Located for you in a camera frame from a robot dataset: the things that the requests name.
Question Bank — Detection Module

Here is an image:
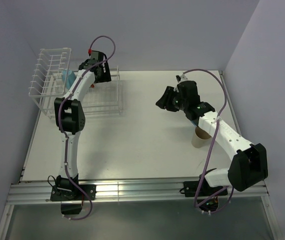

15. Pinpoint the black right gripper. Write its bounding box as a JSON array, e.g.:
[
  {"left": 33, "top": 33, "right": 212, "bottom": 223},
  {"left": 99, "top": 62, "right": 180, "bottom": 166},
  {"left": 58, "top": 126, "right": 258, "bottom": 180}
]
[{"left": 155, "top": 86, "right": 188, "bottom": 112}]

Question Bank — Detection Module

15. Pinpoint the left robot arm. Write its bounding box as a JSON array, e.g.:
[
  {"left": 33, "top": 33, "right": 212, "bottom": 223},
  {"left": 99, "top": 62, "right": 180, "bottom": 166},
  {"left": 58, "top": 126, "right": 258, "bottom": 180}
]
[{"left": 54, "top": 49, "right": 111, "bottom": 200}]

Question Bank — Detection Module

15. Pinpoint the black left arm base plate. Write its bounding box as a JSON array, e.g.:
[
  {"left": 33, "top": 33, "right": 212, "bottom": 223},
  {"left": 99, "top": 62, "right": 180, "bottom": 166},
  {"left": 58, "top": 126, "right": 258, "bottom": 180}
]
[{"left": 50, "top": 184, "right": 97, "bottom": 202}]

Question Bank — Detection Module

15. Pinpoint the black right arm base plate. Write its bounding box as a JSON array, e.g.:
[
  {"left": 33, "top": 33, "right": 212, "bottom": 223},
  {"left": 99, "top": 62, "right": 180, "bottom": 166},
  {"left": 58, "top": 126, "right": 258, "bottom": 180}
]
[{"left": 179, "top": 180, "right": 223, "bottom": 198}]

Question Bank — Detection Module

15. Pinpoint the white wire dish rack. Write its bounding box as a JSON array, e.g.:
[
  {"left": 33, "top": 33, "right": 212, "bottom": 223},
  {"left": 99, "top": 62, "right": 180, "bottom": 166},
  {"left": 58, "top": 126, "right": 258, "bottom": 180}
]
[{"left": 28, "top": 47, "right": 121, "bottom": 119}]

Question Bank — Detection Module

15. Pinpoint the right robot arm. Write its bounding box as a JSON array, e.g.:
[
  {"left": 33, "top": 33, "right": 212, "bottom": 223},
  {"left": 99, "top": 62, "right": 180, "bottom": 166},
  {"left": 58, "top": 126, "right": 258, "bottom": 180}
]
[{"left": 156, "top": 80, "right": 268, "bottom": 195}]

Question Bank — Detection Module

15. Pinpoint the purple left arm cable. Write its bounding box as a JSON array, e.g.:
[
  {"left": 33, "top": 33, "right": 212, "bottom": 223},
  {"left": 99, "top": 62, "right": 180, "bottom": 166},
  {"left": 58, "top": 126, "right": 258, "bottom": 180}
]
[{"left": 58, "top": 35, "right": 116, "bottom": 221}]

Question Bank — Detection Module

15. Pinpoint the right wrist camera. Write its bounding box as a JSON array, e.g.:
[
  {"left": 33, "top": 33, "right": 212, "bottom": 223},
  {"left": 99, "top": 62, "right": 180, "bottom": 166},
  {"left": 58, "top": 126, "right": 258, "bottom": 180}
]
[{"left": 175, "top": 73, "right": 188, "bottom": 84}]

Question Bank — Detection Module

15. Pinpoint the glossy light blue faceted mug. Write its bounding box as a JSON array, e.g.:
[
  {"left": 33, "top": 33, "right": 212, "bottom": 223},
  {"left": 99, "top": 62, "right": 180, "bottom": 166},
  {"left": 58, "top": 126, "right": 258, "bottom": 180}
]
[{"left": 191, "top": 120, "right": 199, "bottom": 127}]

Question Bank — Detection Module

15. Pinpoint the light blue ceramic mug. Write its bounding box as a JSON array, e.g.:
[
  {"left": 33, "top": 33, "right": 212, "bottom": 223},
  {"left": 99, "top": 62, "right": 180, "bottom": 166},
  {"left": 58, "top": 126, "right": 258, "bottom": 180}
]
[{"left": 61, "top": 69, "right": 77, "bottom": 90}]

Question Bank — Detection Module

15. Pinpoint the beige paper cup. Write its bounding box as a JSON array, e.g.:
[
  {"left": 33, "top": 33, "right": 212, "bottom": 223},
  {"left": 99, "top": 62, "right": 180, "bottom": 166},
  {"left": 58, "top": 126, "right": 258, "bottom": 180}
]
[{"left": 191, "top": 126, "right": 212, "bottom": 148}]

